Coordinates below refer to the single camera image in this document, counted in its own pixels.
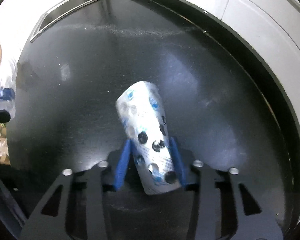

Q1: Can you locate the clear plastic cup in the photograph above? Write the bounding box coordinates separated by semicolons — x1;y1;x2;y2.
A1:
0;60;18;122

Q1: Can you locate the stainless steel sink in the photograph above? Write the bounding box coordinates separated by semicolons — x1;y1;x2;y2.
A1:
29;0;100;42

